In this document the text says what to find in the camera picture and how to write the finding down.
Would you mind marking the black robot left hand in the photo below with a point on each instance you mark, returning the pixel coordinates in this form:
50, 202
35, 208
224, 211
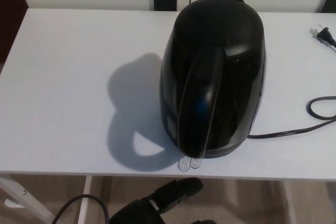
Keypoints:
147, 208

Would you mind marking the grey kettle base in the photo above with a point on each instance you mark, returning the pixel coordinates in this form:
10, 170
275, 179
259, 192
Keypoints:
228, 153

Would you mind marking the black electric kettle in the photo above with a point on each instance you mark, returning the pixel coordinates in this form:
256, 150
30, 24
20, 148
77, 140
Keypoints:
223, 77

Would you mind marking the black rectangular box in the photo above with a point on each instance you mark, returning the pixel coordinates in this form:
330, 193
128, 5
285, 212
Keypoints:
165, 0
328, 3

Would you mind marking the dark brown wooden door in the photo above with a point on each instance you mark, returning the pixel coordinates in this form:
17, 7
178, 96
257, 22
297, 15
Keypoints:
11, 11

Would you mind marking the transparent kettle switch lever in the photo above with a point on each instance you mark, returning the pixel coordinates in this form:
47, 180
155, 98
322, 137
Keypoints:
189, 165

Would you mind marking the white metal table leg frame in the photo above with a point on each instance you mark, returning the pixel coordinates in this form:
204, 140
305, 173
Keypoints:
290, 203
84, 213

